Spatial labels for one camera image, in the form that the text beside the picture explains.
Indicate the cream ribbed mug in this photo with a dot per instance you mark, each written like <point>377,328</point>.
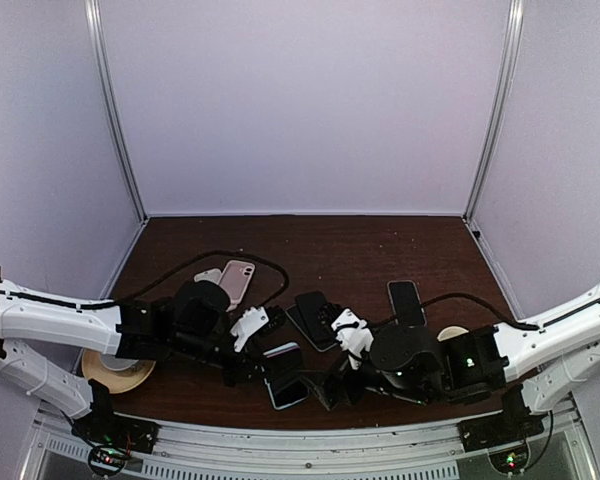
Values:
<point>450,332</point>

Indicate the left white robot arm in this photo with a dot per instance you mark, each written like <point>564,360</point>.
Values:
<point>124,329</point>

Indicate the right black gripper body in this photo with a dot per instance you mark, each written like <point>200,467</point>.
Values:
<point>341,377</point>

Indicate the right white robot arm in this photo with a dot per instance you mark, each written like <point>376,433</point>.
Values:
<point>533,363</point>

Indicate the aluminium corner post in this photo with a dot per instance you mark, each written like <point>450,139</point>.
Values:
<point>96,32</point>
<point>509,58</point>

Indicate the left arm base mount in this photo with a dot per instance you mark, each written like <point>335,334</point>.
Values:
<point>114,447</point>

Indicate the left aluminium corner post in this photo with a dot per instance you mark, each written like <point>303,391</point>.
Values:
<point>96,32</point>

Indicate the pinkish beige phone case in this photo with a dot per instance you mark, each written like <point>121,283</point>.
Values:
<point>234,281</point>

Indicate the right aluminium corner post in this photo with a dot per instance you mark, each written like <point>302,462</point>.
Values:
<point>509,58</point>

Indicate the light blue phone case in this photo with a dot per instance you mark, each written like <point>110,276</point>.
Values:
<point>280,350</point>

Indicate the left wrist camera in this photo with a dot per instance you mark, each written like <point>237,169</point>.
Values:
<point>260,321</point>

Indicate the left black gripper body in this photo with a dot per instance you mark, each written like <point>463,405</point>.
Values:
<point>232,376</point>

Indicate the white bowl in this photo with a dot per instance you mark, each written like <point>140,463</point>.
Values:
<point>115,364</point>

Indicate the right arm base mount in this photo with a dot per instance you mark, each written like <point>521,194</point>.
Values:
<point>505,440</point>

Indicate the dark phone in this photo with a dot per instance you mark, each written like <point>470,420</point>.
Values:
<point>313,314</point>

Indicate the clear magsafe phone case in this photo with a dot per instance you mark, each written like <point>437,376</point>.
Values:
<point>406,304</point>

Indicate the tan saucer plate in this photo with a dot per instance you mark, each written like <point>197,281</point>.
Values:
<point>116,382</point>

